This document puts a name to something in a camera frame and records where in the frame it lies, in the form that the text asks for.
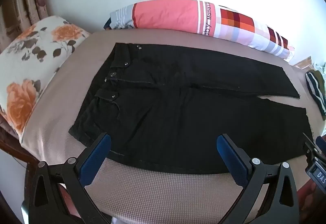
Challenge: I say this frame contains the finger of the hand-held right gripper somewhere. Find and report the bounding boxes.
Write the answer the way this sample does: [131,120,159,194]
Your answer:
[315,136,326,156]
[302,133,321,161]

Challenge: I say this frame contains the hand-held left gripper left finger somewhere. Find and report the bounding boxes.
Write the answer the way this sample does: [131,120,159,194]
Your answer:
[24,132,113,224]

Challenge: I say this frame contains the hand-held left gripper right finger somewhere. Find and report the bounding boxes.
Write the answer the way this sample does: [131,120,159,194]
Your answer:
[216,134,299,224]

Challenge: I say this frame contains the black pants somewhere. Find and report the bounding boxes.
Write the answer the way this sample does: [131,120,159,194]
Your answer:
[68,42,314,175]

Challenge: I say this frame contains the dark striped cloth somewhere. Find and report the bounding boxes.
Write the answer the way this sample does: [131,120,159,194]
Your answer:
[305,70,326,116]

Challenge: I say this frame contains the beige bed sheet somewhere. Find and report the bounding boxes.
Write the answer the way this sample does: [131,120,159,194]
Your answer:
[22,28,326,224]

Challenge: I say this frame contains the pale crumpled cloth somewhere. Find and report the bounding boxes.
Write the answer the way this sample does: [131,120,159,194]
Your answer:
[313,61,326,74]

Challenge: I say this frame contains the floral pillow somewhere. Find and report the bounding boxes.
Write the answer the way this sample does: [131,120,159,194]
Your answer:
[0,16,90,143]

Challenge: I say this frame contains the pink checked bolster pillow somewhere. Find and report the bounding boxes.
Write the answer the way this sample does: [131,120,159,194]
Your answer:
[104,0,295,62]

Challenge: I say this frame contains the wooden bed frame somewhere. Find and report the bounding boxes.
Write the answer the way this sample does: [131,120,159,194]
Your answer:
[0,112,40,172]

